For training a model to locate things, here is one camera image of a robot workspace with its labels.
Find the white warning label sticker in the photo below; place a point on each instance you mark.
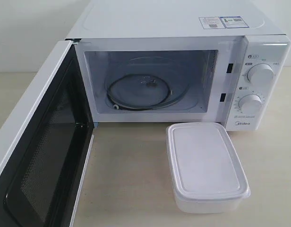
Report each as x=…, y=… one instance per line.
x=211, y=23

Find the upper white power knob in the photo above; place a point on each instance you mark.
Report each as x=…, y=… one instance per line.
x=260, y=75

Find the white plastic lidded container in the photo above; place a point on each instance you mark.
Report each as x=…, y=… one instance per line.
x=206, y=172

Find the white Midea microwave body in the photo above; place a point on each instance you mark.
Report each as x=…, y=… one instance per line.
x=111, y=32

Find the lower white timer knob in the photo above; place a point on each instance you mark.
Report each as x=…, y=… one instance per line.
x=250, y=104

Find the blue energy label sticker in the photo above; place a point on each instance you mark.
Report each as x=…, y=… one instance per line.
x=233, y=22

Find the glass turntable plate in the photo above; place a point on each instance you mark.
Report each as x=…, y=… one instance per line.
x=147, y=83

